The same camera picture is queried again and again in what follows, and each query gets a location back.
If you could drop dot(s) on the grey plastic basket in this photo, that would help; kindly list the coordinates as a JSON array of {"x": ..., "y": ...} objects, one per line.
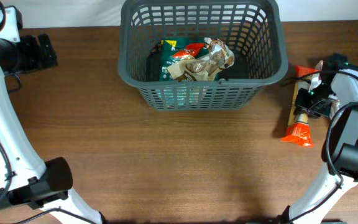
[{"x": 251, "y": 29}]

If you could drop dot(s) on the green Nescafe coffee bag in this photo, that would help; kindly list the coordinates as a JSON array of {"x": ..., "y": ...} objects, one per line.
[{"x": 172, "y": 53}]

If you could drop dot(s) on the beige brown bread bag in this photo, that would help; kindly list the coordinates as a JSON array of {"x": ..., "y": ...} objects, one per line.
[{"x": 202, "y": 62}]

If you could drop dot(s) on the orange spaghetti package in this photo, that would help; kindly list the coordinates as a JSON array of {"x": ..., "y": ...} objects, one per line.
[{"x": 298, "y": 129}]

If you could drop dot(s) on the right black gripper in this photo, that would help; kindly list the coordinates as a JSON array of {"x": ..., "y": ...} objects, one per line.
[{"x": 302, "y": 106}]

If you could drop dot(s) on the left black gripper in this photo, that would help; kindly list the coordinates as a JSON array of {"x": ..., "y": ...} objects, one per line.
[{"x": 36, "y": 61}]

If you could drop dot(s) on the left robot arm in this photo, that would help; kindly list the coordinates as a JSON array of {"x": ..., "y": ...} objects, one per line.
[{"x": 26, "y": 179}]

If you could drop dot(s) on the teal wet wipes pack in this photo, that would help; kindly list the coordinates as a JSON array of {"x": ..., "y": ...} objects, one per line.
[{"x": 181, "y": 96}]

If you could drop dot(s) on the Kleenex tissue multipack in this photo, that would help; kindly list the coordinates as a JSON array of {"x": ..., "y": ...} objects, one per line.
[{"x": 323, "y": 99}]

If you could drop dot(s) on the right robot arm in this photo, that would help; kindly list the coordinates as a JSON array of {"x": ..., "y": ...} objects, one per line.
[{"x": 339, "y": 154}]

